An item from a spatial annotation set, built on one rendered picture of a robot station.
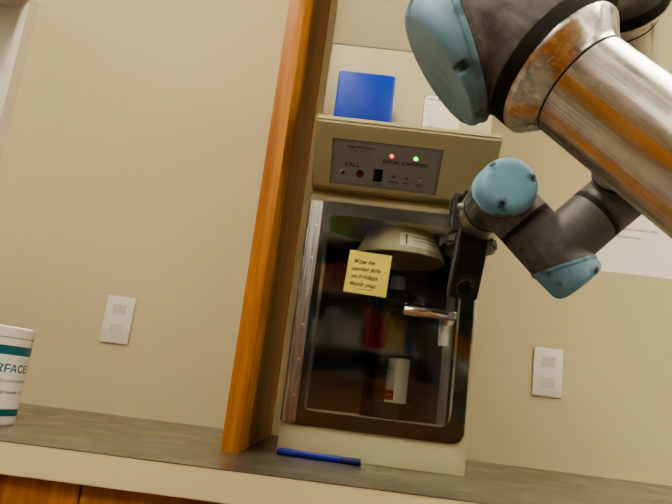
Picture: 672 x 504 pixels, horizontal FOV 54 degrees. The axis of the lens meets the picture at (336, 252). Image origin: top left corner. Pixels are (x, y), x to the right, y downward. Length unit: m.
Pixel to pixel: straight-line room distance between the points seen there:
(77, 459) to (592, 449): 1.17
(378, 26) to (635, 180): 0.93
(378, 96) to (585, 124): 0.70
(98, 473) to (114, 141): 1.07
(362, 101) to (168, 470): 0.67
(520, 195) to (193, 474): 0.53
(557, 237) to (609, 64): 0.39
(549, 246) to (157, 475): 0.57
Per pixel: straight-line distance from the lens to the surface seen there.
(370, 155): 1.15
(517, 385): 1.64
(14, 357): 1.12
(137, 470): 0.90
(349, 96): 1.16
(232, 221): 1.66
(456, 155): 1.16
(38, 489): 0.97
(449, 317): 1.12
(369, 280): 1.16
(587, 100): 0.50
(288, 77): 1.20
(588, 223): 0.88
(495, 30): 0.52
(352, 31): 1.35
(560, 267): 0.86
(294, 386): 1.15
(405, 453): 1.16
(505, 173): 0.85
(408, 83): 1.30
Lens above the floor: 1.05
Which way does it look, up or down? 12 degrees up
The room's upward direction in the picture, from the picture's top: 7 degrees clockwise
